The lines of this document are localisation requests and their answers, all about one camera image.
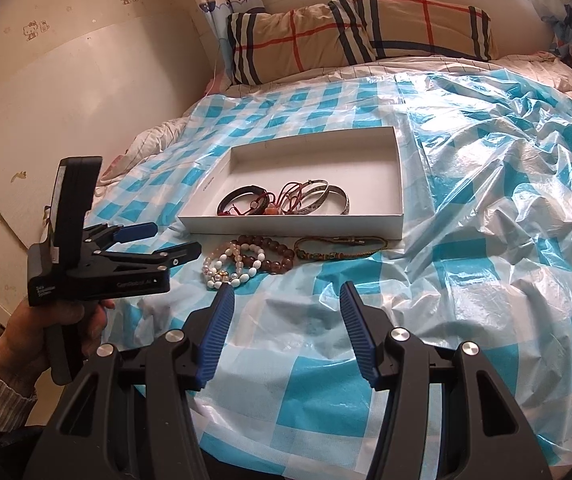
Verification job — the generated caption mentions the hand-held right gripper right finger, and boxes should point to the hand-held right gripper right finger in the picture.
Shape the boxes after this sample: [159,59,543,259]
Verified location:
[340,281,553,480]

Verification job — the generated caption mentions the braided cord bracelet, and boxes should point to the braided cord bracelet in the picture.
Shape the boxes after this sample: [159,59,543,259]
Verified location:
[293,235,389,263]

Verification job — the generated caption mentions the blue checked plastic sheet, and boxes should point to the blue checked plastic sheet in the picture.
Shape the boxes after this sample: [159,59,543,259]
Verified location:
[90,67,572,480]

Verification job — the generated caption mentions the brown bead bracelet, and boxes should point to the brown bead bracelet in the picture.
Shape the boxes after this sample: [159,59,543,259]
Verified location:
[236,234,297,276]

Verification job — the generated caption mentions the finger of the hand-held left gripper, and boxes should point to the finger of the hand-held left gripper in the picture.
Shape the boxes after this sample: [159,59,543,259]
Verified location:
[84,222,159,253]
[94,241,203,273]

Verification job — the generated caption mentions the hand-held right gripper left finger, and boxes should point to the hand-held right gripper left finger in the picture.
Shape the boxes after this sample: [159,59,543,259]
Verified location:
[30,282,237,480]

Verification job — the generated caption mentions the black bracelet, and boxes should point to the black bracelet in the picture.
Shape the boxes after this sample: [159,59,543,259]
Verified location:
[217,185,271,216]

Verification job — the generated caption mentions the person's left hand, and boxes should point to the person's left hand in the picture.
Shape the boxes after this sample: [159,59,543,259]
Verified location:
[0,299,117,396]

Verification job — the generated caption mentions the wide silver patterned bangle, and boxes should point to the wide silver patterned bangle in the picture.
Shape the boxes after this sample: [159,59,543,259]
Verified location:
[315,184,351,216]

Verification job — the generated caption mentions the white cardboard box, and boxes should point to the white cardboard box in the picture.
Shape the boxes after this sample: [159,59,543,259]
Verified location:
[177,126,405,241]

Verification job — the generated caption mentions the pink and white bead bracelet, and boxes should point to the pink and white bead bracelet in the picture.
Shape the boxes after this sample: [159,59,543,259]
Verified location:
[216,241,255,274]

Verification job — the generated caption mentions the thin silver bangle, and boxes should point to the thin silver bangle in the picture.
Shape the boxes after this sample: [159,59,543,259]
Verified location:
[296,178,329,214]

